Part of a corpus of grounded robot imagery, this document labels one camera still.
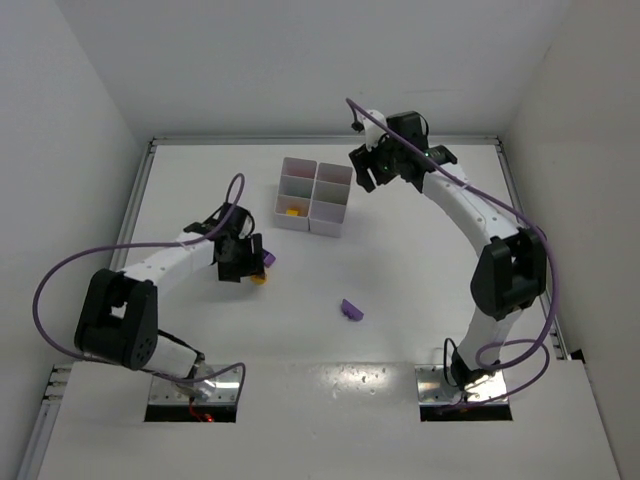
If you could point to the purple arch lego with red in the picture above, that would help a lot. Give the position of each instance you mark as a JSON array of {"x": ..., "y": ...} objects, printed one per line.
[{"x": 268, "y": 259}]

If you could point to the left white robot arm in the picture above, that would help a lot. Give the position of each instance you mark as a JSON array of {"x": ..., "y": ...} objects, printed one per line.
[{"x": 119, "y": 320}]

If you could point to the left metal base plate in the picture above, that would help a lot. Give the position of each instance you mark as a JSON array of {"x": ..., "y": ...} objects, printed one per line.
[{"x": 222, "y": 390}]

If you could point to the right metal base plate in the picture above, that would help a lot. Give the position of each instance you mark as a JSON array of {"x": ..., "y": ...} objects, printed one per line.
[{"x": 435, "y": 391}]

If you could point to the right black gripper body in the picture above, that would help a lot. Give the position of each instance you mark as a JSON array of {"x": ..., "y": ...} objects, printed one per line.
[{"x": 370, "y": 164}]

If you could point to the white six-compartment container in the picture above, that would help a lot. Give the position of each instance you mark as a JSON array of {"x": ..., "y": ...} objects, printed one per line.
[{"x": 319, "y": 190}]

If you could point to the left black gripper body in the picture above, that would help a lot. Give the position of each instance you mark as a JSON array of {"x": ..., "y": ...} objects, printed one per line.
[{"x": 245, "y": 261}]

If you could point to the orange printed round lego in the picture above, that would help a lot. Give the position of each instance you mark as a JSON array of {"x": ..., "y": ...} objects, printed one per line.
[{"x": 259, "y": 279}]

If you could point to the metal base plate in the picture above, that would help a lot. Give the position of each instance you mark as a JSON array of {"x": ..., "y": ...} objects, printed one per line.
[
  {"x": 435, "y": 391},
  {"x": 222, "y": 390}
]

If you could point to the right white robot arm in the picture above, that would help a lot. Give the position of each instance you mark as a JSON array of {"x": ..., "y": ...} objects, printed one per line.
[{"x": 511, "y": 270}]

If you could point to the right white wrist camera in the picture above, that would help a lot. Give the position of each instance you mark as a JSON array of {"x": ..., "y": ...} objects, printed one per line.
[{"x": 369, "y": 126}]

